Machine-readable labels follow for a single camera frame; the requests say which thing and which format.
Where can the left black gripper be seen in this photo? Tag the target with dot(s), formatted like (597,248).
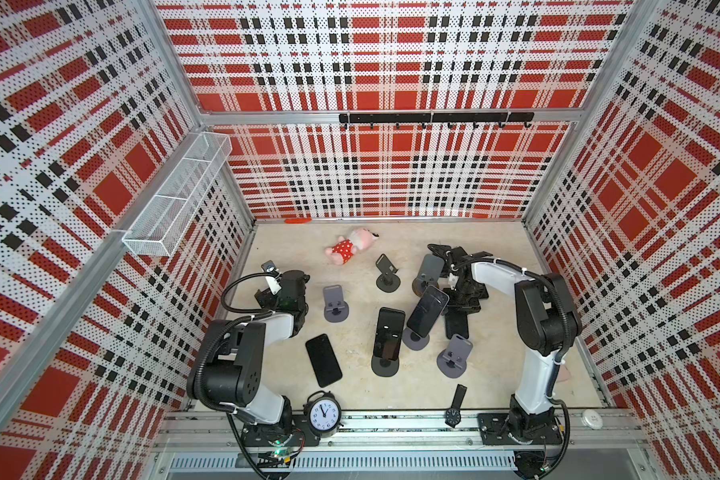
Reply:
(265,299)

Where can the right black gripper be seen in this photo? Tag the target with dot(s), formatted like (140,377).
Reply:
(471,307)

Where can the black phone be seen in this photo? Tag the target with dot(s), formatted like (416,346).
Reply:
(456,323)
(323,360)
(429,308)
(388,335)

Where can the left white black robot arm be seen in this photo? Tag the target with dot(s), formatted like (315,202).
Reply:
(227,375)

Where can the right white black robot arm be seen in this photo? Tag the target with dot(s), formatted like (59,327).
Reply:
(545,320)

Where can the grey stand back right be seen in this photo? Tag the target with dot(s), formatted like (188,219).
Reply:
(428,274)

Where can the grey stand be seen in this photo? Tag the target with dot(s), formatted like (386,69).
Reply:
(452,361)
(414,341)
(388,281)
(336,309)
(428,274)

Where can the grey stand left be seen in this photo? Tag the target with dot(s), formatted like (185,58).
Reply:
(336,309)

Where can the grey stand front right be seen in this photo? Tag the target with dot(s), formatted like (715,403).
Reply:
(452,361)

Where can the grey stand centre middle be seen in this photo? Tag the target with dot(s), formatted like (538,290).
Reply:
(414,341)

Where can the grey stand back centre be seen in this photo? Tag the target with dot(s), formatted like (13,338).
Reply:
(388,281)

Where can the dark stand centre front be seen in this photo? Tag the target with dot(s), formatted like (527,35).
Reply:
(384,367)

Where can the pink phone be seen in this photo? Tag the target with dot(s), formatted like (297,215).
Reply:
(564,374)

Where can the pink plush toy red dress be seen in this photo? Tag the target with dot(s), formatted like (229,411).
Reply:
(357,241)

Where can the black alarm clock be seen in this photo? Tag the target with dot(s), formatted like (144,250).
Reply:
(323,413)

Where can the black wristwatch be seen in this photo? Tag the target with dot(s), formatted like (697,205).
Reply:
(452,415)

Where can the white round cap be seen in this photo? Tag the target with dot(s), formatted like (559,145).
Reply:
(592,419)

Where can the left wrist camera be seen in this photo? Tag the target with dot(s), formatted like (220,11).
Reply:
(273,276)

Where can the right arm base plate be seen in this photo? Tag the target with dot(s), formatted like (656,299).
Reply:
(513,428)

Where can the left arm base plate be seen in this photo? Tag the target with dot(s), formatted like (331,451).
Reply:
(261,435)

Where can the white wire mesh basket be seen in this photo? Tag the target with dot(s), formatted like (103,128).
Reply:
(192,170)

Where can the black hook rail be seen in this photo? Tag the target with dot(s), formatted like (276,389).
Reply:
(500,118)

